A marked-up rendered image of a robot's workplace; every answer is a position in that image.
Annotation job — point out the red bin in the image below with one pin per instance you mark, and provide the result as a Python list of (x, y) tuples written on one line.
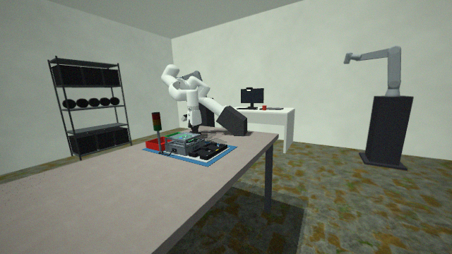
[(153, 144)]

